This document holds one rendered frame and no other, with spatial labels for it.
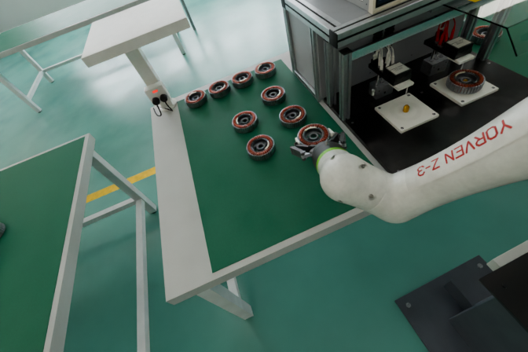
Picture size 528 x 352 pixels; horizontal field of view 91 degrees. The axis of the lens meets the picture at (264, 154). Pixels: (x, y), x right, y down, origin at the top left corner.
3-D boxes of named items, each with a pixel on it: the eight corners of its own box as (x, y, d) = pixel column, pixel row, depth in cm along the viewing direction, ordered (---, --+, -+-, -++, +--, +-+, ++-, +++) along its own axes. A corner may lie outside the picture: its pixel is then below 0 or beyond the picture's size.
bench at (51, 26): (188, 53, 340) (159, -9, 284) (34, 115, 328) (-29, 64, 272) (180, 29, 400) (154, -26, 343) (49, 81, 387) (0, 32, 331)
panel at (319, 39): (456, 42, 115) (484, -38, 92) (321, 99, 111) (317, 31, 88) (453, 41, 115) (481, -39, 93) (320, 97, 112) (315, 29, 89)
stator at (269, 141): (243, 159, 102) (241, 153, 99) (254, 138, 108) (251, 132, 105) (270, 163, 98) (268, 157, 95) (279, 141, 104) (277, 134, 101)
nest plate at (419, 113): (438, 117, 91) (439, 114, 90) (401, 133, 90) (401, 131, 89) (408, 94, 101) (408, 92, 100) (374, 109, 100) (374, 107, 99)
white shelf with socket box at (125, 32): (230, 117, 121) (186, 16, 86) (155, 148, 118) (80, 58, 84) (214, 80, 144) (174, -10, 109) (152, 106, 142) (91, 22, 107)
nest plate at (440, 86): (497, 90, 93) (499, 88, 92) (461, 107, 92) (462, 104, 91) (462, 71, 102) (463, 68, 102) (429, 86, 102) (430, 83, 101)
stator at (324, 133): (335, 147, 88) (334, 140, 86) (302, 156, 89) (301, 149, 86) (324, 126, 96) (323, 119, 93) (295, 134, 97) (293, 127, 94)
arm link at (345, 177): (343, 155, 50) (316, 200, 53) (397, 179, 52) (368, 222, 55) (325, 136, 63) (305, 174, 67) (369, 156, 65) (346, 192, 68)
